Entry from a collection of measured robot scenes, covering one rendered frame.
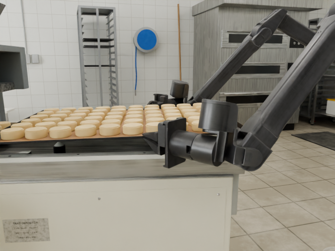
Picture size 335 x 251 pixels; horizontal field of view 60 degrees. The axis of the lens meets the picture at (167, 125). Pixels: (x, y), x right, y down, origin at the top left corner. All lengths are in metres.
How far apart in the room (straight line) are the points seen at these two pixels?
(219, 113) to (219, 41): 3.79
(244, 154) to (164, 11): 4.67
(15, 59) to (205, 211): 0.89
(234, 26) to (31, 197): 3.96
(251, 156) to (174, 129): 0.17
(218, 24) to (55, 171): 3.79
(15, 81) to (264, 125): 0.96
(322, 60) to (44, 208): 0.72
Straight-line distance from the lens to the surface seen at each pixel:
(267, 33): 1.13
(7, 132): 0.76
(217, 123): 0.55
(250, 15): 4.58
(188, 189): 0.76
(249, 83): 4.58
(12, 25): 5.03
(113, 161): 0.74
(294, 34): 1.20
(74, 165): 0.76
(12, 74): 1.27
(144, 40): 4.87
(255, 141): 0.58
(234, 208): 0.87
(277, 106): 0.61
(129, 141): 1.02
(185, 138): 0.58
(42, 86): 4.97
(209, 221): 0.82
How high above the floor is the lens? 1.13
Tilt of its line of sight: 13 degrees down
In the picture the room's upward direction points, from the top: straight up
